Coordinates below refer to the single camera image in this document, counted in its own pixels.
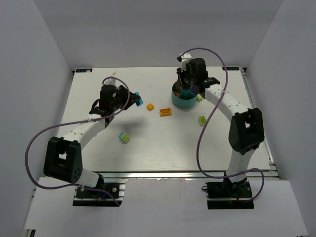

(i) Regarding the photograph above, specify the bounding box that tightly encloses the blue lego brick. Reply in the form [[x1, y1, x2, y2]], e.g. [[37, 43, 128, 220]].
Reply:
[[135, 92, 143, 107]]

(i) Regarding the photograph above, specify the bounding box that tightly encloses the purple orange lego stack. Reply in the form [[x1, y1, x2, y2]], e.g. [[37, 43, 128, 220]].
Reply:
[[191, 87, 198, 96]]

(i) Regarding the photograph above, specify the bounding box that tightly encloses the lime green lego brick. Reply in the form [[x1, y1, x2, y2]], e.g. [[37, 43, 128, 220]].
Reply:
[[119, 132, 130, 144]]

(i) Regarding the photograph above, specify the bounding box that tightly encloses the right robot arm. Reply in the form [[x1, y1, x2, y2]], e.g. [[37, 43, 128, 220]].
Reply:
[[177, 54, 264, 189]]

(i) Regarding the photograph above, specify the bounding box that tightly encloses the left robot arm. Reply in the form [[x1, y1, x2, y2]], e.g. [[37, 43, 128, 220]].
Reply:
[[43, 85, 141, 189]]

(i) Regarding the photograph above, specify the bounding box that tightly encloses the small yellow lego brick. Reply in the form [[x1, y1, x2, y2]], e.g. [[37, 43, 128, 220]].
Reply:
[[146, 103, 154, 111]]

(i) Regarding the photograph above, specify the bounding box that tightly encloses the teal round divided container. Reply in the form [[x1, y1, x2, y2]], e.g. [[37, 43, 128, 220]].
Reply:
[[171, 82, 197, 108]]

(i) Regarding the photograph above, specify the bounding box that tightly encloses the small lime lego by container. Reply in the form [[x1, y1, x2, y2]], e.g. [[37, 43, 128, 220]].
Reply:
[[197, 94, 203, 102]]

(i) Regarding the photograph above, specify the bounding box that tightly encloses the long orange yellow lego brick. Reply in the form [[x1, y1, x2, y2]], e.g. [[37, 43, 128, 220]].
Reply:
[[159, 108, 172, 117]]

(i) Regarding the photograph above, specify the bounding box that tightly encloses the dark blue table label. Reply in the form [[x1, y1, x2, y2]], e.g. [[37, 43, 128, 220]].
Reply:
[[75, 68, 92, 73], [222, 66, 240, 71]]

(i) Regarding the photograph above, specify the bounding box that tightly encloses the lime lego brick on table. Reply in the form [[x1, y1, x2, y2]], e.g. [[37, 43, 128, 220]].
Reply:
[[198, 116, 207, 126]]

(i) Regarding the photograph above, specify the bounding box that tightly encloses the left dark blue table label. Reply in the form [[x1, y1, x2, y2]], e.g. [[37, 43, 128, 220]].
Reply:
[[75, 68, 92, 73]]

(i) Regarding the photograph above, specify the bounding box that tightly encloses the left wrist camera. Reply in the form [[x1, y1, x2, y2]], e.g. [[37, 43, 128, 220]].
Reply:
[[104, 78, 117, 87]]

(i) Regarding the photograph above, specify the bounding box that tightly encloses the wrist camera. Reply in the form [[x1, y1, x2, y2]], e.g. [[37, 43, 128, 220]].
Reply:
[[176, 52, 192, 72], [104, 78, 117, 87]]

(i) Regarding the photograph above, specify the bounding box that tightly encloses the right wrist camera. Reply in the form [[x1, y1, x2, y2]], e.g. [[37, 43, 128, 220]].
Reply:
[[176, 52, 192, 72]]

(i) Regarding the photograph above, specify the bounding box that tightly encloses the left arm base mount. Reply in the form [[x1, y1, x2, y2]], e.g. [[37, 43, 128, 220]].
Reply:
[[73, 182, 125, 207]]

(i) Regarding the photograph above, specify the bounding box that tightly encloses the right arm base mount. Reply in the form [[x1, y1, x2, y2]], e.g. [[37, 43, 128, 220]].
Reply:
[[201, 180, 254, 210]]

